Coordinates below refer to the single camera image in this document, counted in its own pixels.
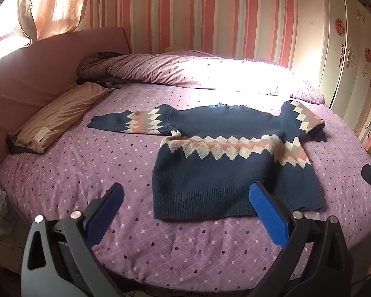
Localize bed with purple dotted sheet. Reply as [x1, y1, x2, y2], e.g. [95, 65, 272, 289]
[0, 49, 371, 288]

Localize dark brown cloth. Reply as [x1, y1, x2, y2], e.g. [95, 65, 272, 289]
[77, 52, 127, 89]

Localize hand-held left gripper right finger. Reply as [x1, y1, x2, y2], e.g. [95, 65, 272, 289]
[249, 181, 354, 297]

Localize white wardrobe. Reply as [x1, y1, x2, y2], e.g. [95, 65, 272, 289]
[292, 0, 371, 143]

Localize navy patterned knit sweater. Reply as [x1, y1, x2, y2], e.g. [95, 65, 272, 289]
[87, 100, 328, 222]

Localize pink sheer curtain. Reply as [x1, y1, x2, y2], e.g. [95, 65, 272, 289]
[15, 0, 95, 44]

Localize pink padded headboard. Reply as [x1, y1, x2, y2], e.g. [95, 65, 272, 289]
[0, 26, 132, 174]

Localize tan pillow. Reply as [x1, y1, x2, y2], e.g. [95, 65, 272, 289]
[8, 82, 115, 155]

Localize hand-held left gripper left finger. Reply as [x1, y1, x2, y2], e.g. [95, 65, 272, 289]
[21, 182, 126, 297]

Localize purple dotted duvet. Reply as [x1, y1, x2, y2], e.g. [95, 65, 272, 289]
[77, 49, 326, 106]

